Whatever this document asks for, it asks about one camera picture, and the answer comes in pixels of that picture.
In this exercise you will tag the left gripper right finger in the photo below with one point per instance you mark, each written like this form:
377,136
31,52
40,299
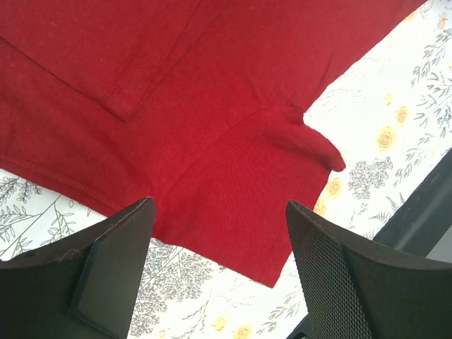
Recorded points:
356,288

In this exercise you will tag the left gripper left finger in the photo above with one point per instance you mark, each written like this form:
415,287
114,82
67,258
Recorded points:
82,286

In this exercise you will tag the dark red t shirt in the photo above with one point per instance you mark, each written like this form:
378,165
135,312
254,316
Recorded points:
197,104

